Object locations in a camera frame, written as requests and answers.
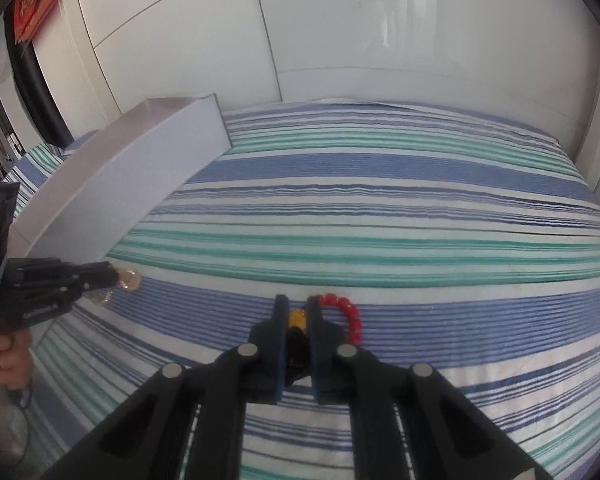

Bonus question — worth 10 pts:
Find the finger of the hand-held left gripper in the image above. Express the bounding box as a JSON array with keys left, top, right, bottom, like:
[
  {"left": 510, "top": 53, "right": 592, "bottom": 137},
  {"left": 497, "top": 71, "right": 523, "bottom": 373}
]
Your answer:
[
  {"left": 72, "top": 279, "right": 117, "bottom": 298},
  {"left": 62, "top": 261, "right": 119, "bottom": 282}
]

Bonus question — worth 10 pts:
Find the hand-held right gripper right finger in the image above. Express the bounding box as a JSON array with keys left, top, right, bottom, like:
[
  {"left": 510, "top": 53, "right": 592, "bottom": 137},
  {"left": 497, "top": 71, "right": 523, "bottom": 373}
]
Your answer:
[{"left": 305, "top": 295, "right": 553, "bottom": 480}]

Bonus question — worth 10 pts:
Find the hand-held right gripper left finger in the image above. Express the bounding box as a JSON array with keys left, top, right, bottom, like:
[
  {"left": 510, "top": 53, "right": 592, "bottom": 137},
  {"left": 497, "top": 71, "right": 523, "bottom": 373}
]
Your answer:
[{"left": 42, "top": 294, "right": 290, "bottom": 480}]

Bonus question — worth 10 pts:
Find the gold bead necklace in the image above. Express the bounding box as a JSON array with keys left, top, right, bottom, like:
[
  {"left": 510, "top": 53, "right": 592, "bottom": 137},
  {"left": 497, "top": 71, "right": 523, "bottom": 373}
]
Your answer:
[{"left": 92, "top": 267, "right": 142, "bottom": 306}]

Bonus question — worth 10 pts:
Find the red bead bracelet with tassel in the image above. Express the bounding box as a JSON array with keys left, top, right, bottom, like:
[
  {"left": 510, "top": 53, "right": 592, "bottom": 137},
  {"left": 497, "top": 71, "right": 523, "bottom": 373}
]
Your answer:
[{"left": 286, "top": 292, "right": 365, "bottom": 386}]

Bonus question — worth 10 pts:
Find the white cardboard box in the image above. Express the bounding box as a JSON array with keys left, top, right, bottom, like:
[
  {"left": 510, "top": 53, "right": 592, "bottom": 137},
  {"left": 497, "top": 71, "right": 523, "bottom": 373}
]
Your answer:
[{"left": 10, "top": 92, "right": 233, "bottom": 267}]

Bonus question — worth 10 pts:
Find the person's left hand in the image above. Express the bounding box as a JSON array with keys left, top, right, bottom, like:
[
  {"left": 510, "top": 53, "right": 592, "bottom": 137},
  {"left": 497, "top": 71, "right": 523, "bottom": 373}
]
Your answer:
[{"left": 0, "top": 332, "right": 35, "bottom": 392}]

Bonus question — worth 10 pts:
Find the striped bed sheet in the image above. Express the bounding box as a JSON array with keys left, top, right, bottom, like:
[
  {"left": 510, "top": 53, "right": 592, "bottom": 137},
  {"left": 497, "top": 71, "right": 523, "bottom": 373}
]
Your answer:
[{"left": 0, "top": 100, "right": 600, "bottom": 480}]

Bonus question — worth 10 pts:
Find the white headboard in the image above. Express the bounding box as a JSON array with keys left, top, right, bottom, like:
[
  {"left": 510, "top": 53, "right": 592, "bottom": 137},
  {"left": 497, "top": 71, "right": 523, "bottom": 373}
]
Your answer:
[{"left": 275, "top": 65, "right": 600, "bottom": 138}]

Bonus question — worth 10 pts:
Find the black door frame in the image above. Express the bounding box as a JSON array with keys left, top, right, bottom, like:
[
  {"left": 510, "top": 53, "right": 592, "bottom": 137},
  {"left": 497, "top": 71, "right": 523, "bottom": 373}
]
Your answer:
[{"left": 4, "top": 35, "right": 76, "bottom": 147}]

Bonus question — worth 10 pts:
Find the red wall poster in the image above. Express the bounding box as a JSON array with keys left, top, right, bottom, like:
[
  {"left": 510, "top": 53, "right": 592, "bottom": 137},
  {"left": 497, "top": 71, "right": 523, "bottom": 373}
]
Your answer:
[{"left": 12, "top": 0, "right": 62, "bottom": 43}]

